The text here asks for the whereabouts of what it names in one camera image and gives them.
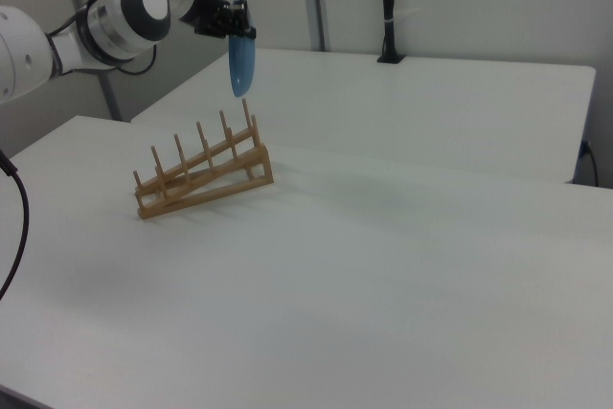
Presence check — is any wooden plate rack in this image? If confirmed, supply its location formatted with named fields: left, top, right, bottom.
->
left=132, top=97, right=276, bottom=221

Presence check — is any blue plate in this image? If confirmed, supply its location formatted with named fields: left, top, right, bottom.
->
left=226, top=33, right=259, bottom=100

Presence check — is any black cable behind table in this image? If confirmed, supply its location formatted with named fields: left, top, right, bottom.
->
left=579, top=139, right=601, bottom=187

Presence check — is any thick black hanging cable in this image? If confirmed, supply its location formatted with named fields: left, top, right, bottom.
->
left=0, top=146, right=31, bottom=303

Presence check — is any black pole with clamp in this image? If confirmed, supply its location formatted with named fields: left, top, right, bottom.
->
left=375, top=0, right=407, bottom=65

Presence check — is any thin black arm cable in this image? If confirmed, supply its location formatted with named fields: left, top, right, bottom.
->
left=45, top=10, right=158, bottom=77

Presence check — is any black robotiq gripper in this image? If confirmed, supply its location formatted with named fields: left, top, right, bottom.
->
left=180, top=0, right=259, bottom=41

